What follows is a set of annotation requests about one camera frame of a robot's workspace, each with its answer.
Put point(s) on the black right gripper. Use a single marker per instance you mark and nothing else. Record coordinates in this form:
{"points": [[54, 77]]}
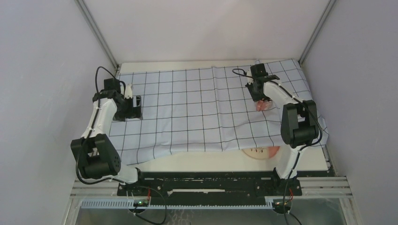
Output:
{"points": [[256, 97]]}

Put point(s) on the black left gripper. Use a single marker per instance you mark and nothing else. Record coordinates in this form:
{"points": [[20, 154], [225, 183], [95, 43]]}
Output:
{"points": [[134, 112]]}

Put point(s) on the pink patterned mug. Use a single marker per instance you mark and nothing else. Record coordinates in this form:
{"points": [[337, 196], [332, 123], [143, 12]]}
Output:
{"points": [[263, 105]]}

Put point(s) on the white checked tablecloth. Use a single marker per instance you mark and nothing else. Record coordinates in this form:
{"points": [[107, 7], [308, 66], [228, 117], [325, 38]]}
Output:
{"points": [[188, 110]]}

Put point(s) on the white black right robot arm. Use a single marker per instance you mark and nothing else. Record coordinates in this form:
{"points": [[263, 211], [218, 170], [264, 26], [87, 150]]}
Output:
{"points": [[299, 121]]}

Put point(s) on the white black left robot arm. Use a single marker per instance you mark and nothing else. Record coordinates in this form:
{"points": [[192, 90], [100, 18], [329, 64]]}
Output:
{"points": [[97, 159]]}

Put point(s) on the cream pink branch plate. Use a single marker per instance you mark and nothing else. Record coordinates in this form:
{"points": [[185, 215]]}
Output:
{"points": [[262, 153]]}

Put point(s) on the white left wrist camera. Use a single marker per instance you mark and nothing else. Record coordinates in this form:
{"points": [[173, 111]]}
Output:
{"points": [[128, 91]]}

